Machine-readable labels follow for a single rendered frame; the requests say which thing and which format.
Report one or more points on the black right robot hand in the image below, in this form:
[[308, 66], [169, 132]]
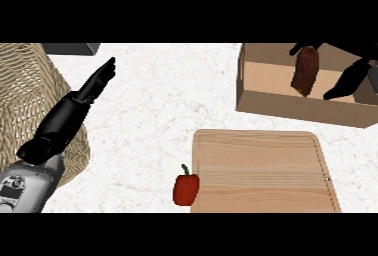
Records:
[[350, 78]]

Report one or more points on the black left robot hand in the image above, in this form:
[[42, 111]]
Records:
[[63, 118]]

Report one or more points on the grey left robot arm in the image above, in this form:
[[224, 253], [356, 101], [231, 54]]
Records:
[[26, 186]]

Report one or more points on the cardboard box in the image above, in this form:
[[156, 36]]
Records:
[[304, 100]]

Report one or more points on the wooden cutting board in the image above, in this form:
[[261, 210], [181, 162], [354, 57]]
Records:
[[262, 171]]

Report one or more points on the tan wicker basket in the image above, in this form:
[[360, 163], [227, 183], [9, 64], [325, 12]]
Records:
[[26, 106]]

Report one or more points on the dark grey block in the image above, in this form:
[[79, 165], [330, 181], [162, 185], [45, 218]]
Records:
[[71, 48]]

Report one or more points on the red bell pepper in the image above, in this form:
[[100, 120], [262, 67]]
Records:
[[186, 188]]

